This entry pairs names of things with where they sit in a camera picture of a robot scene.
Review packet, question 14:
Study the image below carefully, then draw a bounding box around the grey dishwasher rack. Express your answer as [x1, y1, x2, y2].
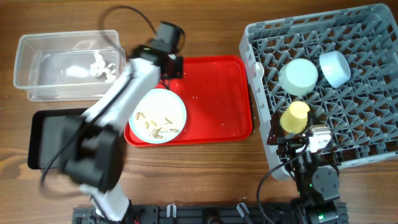
[239, 4, 397, 169]

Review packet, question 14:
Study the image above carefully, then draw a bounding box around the mint green bowl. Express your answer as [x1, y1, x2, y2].
[279, 58, 318, 96]

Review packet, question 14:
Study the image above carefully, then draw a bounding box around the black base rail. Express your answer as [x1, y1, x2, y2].
[72, 198, 349, 224]

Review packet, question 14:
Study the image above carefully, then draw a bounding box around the peanut shell pile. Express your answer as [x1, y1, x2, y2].
[149, 128, 180, 139]

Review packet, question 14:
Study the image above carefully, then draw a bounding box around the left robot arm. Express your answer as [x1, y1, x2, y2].
[57, 22, 185, 223]

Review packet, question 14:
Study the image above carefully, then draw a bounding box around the red plastic tray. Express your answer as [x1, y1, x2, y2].
[123, 55, 253, 147]

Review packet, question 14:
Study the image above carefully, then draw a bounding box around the yellow plastic cup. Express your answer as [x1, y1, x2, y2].
[280, 101, 310, 134]

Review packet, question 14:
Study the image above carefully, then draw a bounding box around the black plastic bin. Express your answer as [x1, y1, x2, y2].
[27, 108, 86, 170]

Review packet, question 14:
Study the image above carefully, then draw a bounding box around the white plastic spoon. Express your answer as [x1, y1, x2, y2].
[255, 62, 264, 80]

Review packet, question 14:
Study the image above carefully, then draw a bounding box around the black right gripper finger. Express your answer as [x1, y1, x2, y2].
[267, 113, 285, 146]
[307, 111, 320, 128]

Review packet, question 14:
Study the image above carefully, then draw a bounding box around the clear plastic bin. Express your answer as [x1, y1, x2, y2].
[13, 30, 125, 101]

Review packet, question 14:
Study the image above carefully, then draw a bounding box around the light blue bowl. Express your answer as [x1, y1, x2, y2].
[319, 51, 351, 88]

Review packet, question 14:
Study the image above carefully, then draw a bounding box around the white tissue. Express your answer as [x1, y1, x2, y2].
[90, 50, 116, 83]

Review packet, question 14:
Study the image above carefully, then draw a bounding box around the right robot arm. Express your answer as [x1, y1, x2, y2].
[256, 112, 341, 224]

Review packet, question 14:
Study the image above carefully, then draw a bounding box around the light blue plate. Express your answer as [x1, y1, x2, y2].
[128, 88, 187, 144]

